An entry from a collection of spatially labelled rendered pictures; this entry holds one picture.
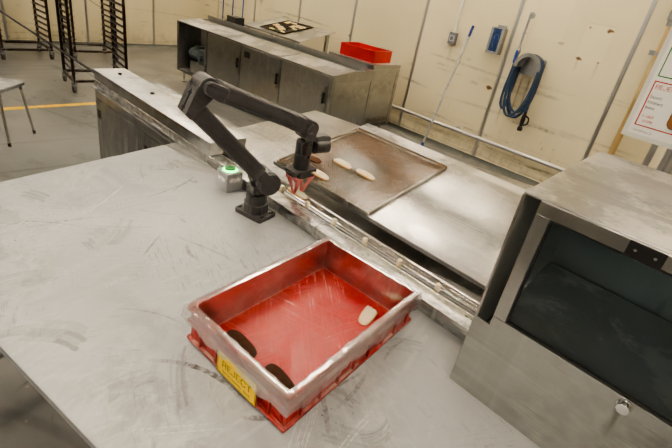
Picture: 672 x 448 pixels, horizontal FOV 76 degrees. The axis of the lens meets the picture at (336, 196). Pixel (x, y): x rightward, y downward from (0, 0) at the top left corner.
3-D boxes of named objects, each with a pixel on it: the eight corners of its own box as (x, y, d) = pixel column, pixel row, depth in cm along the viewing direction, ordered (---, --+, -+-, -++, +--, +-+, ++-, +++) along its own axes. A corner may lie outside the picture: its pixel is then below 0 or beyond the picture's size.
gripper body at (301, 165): (316, 173, 156) (319, 154, 153) (295, 178, 149) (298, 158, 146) (304, 166, 160) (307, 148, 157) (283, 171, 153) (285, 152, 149)
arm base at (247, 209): (233, 210, 150) (259, 224, 145) (235, 190, 147) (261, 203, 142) (251, 203, 157) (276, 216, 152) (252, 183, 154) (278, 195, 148)
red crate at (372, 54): (338, 53, 502) (340, 41, 496) (357, 53, 528) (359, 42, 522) (373, 63, 475) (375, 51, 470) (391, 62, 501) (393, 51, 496)
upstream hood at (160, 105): (94, 81, 251) (92, 66, 247) (125, 80, 263) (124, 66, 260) (209, 159, 179) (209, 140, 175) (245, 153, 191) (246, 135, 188)
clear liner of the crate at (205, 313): (179, 337, 96) (179, 303, 92) (323, 260, 131) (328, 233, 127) (282, 442, 78) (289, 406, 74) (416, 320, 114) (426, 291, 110)
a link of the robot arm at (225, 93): (188, 86, 123) (201, 97, 116) (196, 67, 122) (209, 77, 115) (301, 131, 153) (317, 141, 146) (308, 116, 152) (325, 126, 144)
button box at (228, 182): (214, 193, 166) (215, 167, 162) (231, 189, 172) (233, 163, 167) (226, 202, 162) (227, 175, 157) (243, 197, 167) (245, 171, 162)
